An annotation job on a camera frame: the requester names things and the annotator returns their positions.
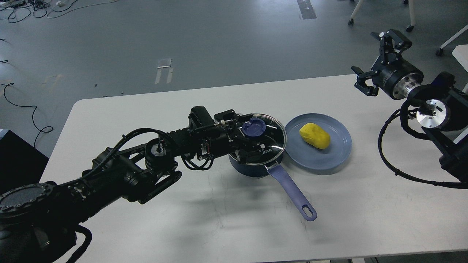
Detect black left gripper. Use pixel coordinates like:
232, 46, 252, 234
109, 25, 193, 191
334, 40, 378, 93
208, 109, 273, 164

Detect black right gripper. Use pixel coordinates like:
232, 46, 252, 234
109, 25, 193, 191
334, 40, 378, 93
351, 29, 423, 100

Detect glass pot lid blue knob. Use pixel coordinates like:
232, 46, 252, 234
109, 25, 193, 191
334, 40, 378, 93
234, 113, 287, 159

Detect yellow potato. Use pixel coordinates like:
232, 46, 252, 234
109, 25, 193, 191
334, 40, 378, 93
299, 123, 331, 149

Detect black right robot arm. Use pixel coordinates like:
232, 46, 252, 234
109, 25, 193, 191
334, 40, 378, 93
351, 29, 468, 189

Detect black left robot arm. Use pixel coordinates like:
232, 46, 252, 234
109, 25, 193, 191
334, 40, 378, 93
1, 106, 261, 263

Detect white chair legs with casters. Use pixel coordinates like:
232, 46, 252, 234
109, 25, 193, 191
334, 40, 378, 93
347, 0, 416, 34

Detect blue round plate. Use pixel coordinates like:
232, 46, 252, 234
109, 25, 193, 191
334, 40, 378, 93
285, 113, 352, 174

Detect white furniture leg right edge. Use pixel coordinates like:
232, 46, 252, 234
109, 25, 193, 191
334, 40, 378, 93
435, 25, 468, 72

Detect black box at left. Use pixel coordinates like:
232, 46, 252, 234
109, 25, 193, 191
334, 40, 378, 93
0, 129, 49, 194

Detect dark blue saucepan purple handle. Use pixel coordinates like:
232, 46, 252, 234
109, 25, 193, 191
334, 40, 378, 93
228, 153, 317, 221

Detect black floor cable left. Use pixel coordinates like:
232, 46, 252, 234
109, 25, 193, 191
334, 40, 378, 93
0, 82, 53, 147

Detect tangled floor cables top left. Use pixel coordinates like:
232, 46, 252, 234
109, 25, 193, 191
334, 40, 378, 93
0, 0, 117, 23

